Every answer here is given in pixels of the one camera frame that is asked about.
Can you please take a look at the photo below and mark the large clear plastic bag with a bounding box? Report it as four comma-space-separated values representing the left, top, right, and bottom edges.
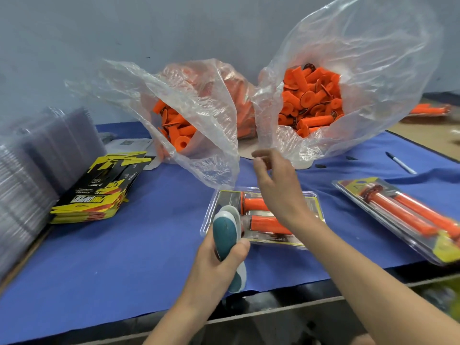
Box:
255, 0, 444, 170

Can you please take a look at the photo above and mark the teal hand stapler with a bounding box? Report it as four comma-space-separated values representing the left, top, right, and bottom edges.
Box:
212, 205, 247, 294

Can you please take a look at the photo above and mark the white marker pen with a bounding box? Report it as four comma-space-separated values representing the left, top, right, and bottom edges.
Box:
385, 151, 418, 175

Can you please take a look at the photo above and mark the person's left hand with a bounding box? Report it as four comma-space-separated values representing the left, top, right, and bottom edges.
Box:
176, 237, 253, 321

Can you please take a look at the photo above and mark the stack of yellow black cards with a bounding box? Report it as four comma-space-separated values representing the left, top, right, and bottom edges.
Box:
49, 152, 153, 225

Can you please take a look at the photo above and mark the yellow black backing card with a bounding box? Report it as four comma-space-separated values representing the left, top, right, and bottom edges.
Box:
208, 190, 324, 245

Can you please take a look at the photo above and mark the orange grip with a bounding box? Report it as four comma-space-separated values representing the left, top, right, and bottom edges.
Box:
248, 214, 294, 236
241, 195, 270, 214

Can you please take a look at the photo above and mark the person's right hand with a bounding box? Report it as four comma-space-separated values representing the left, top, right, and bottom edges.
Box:
252, 148, 311, 230

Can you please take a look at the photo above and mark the person's right forearm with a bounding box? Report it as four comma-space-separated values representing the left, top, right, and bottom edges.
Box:
287, 212, 460, 345

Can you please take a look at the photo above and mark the sealed yellow card package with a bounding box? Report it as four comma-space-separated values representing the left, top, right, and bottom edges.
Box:
333, 176, 460, 266

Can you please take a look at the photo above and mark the stack of clear blister shells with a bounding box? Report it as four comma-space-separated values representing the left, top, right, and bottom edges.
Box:
0, 106, 106, 277

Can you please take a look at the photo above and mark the white printed paper sheet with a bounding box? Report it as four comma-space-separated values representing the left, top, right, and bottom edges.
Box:
104, 138, 162, 171

